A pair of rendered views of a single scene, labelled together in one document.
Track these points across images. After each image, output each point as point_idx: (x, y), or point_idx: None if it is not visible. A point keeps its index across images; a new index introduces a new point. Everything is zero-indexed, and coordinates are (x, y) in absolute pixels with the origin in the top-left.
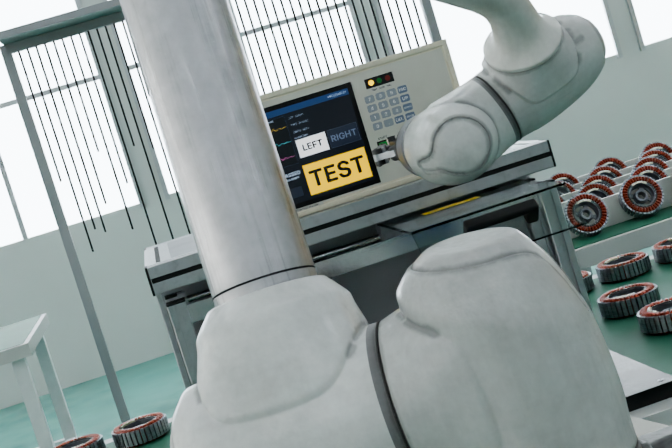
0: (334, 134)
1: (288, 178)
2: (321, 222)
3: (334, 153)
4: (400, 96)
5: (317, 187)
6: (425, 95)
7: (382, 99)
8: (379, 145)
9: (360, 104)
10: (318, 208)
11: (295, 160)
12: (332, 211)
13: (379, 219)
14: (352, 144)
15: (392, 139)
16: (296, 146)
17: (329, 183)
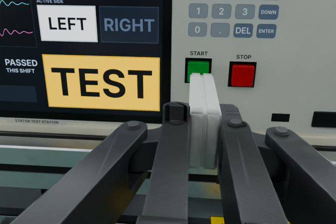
0: (112, 18)
1: (15, 67)
2: (40, 162)
3: (103, 52)
4: None
5: (61, 97)
6: (313, 0)
7: None
8: (123, 127)
9: None
10: (55, 129)
11: (32, 41)
12: (62, 152)
13: (139, 190)
14: (140, 47)
15: (178, 117)
16: (38, 16)
17: (83, 98)
